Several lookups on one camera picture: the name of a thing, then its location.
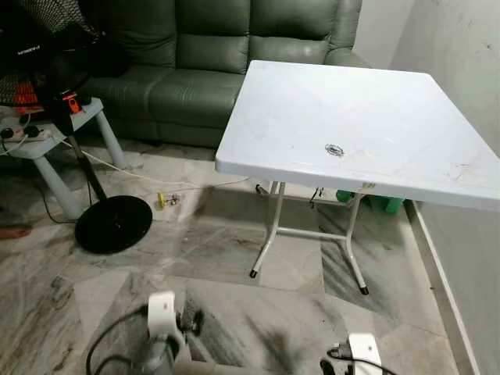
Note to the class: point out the green leather sofa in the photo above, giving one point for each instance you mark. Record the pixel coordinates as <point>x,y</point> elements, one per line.
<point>211,55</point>

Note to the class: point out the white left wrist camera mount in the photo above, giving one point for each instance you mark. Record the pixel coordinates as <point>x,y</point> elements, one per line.
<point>162,308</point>

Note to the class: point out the orange and black device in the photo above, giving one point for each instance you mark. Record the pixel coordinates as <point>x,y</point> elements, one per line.
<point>70,102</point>

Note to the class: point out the black pedestal fan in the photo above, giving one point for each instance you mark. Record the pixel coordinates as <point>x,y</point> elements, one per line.
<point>113,225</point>

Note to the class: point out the person's bare foot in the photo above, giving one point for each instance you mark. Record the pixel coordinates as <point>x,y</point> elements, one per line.
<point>12,232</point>

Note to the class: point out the white plastic folding table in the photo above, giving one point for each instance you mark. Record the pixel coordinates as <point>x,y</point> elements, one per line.
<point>351,109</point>

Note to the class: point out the metal key bunch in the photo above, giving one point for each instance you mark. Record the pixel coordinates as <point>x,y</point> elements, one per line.
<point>334,149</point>

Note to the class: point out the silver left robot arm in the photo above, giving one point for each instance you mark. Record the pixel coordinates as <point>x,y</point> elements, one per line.
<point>156,359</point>

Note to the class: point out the small grey side table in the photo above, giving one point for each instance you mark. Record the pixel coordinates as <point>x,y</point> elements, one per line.
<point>109,139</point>

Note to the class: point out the small yellow toy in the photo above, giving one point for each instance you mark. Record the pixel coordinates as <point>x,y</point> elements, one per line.
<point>162,200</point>

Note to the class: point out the red grille appliance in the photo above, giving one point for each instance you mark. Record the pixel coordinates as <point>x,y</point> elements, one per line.
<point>23,95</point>

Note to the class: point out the green plastic object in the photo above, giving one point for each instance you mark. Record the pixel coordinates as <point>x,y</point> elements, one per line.
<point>383,205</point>

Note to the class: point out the white power strip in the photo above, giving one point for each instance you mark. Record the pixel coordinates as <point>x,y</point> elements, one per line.
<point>27,134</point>

